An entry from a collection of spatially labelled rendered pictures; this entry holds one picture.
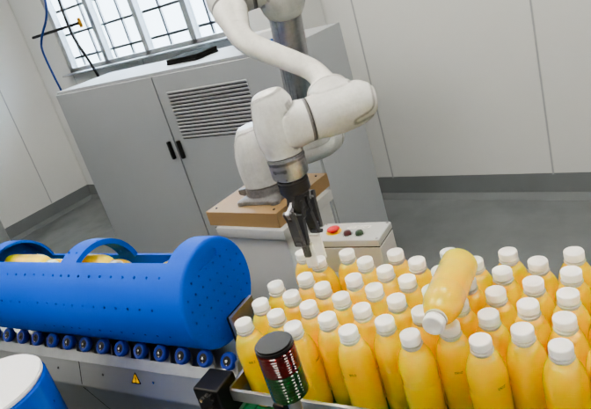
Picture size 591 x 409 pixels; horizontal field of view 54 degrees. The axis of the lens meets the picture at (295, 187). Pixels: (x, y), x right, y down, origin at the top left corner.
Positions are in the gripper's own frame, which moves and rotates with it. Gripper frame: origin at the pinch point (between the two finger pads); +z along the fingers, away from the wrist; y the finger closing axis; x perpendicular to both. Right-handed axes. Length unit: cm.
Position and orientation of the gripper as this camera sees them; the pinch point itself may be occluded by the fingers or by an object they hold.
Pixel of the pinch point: (314, 251)
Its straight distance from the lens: 144.7
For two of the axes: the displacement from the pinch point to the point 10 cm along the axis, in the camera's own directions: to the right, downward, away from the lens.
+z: 2.7, 9.0, 3.4
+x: 8.5, -0.6, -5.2
